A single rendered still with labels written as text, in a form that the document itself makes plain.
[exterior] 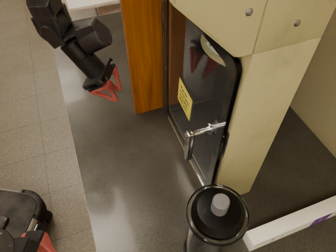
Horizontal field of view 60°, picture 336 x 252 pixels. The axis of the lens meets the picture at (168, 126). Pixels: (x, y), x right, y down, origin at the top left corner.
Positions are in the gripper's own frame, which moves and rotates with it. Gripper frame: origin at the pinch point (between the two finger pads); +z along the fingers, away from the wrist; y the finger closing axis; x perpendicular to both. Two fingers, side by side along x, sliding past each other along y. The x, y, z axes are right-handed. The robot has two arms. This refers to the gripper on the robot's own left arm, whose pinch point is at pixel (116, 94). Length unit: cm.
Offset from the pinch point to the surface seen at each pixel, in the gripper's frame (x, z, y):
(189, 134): -27.5, -1.7, -23.7
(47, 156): 117, 53, 37
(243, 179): -30.5, 20.4, -21.4
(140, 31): -15.6, -12.0, 4.5
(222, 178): -28.0, 13.7, -24.5
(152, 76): -9.6, 2.3, 5.8
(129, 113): 4.2, 10.6, 2.9
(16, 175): 128, 46, 20
